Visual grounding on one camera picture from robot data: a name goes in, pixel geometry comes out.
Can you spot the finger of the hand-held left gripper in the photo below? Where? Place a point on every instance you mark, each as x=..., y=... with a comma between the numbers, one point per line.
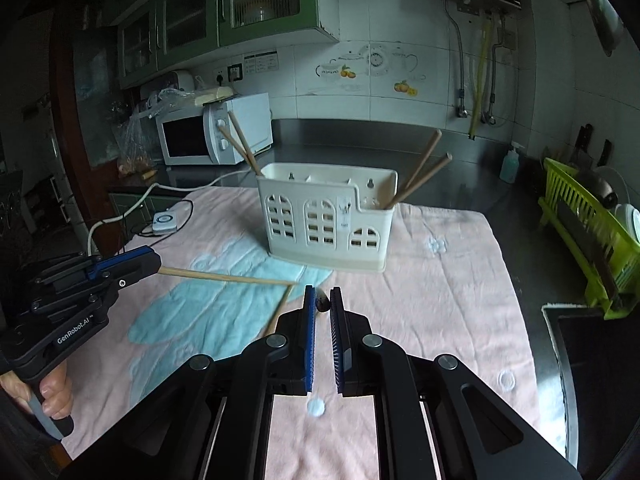
x=137, y=275
x=120, y=262

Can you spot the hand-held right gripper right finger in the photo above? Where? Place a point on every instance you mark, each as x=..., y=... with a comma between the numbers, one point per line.
x=336, y=340

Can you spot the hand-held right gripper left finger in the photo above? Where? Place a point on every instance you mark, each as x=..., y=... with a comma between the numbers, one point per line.
x=310, y=340

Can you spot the cream plastic utensil holder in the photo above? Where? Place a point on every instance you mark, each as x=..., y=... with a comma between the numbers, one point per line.
x=320, y=220

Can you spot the person's left hand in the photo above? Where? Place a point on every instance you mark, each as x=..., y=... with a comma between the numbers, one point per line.
x=56, y=396

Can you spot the small white blue device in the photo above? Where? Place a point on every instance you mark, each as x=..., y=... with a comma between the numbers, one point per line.
x=165, y=222

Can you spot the pink printed towel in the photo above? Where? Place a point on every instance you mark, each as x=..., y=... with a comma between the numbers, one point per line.
x=425, y=310

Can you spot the clear plastic bag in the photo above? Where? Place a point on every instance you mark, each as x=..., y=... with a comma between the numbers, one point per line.
x=132, y=145

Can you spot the white microwave oven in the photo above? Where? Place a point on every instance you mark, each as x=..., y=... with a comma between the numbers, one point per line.
x=185, y=137

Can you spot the white kitchen appliance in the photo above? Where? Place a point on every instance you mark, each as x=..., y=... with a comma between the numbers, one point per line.
x=175, y=85

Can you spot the cream flat tray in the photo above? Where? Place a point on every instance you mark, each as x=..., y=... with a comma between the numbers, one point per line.
x=215, y=96

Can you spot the clear soap dispenser bottle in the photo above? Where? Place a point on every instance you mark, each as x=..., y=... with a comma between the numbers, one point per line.
x=510, y=167

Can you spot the white label sticker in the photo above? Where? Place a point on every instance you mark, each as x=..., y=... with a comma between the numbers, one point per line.
x=261, y=61

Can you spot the steel sink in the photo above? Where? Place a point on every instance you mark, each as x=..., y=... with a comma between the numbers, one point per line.
x=600, y=385

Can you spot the dark cleaver knife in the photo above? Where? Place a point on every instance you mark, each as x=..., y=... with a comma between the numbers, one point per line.
x=590, y=245

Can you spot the green plastic dish rack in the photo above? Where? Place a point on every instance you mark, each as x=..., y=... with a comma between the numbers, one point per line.
x=585, y=220

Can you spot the white bowl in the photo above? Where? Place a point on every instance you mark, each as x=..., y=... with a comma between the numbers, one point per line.
x=630, y=222

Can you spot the white plate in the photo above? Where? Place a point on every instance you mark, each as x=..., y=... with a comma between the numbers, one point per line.
x=612, y=182

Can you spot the metal pot lid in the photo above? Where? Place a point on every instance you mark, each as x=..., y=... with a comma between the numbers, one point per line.
x=602, y=10

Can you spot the black wall socket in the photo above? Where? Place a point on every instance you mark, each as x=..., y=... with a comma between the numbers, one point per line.
x=235, y=72

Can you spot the green wall cabinet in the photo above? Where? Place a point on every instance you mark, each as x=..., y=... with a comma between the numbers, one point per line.
x=200, y=15

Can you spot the fruit wall sticker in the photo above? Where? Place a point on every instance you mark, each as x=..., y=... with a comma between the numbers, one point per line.
x=375, y=62

